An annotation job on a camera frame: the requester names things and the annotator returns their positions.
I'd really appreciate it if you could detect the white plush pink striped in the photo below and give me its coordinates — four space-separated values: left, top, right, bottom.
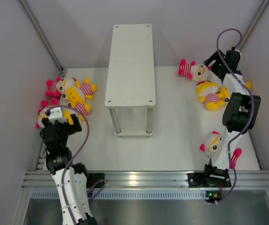
178 59 211 83
35 98 59 128

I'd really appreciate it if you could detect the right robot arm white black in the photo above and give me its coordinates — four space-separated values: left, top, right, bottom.
203 47 261 187

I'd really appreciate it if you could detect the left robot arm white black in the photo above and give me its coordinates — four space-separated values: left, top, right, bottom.
40 114 97 225

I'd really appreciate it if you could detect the white two-tier shelf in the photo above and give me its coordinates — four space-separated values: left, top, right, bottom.
104 23 156 137

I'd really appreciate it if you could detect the yellow plush bottom left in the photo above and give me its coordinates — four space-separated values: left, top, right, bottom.
62 108 79 125

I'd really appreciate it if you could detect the yellow plush right front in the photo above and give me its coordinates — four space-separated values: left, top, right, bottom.
196 81 225 111

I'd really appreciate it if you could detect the yellow plush right back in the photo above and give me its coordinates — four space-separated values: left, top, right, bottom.
216 81 253 105

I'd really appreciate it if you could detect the yellow plush centre left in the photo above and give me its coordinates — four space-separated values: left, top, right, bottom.
66 86 92 120

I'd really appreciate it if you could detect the white plush top left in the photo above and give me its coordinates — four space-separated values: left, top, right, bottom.
46 77 77 98

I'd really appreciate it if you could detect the yellow plush striped top left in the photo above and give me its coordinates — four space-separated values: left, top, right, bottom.
75 77 97 100

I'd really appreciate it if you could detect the white plush near right base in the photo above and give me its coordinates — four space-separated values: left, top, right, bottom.
200 131 242 169

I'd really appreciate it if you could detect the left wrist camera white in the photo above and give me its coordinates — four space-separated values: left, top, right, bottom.
48 107 66 124

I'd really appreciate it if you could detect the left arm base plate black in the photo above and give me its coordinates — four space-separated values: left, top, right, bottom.
86 172 105 188

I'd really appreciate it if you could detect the white slotted cable duct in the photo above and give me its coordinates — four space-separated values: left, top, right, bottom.
31 190 208 200

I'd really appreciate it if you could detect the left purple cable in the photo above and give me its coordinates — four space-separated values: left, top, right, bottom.
52 105 107 225

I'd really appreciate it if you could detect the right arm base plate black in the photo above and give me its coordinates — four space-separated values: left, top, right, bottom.
187 172 232 188

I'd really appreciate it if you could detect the aluminium front rail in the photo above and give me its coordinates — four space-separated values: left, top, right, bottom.
22 171 269 189

